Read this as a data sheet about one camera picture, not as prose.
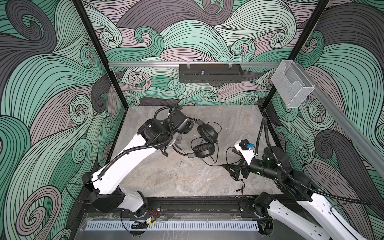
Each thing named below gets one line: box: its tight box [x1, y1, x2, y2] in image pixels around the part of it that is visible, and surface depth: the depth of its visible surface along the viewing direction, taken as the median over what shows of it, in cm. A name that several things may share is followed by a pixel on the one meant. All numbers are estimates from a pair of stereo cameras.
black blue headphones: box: [171, 117, 218, 158], surface depth 64 cm
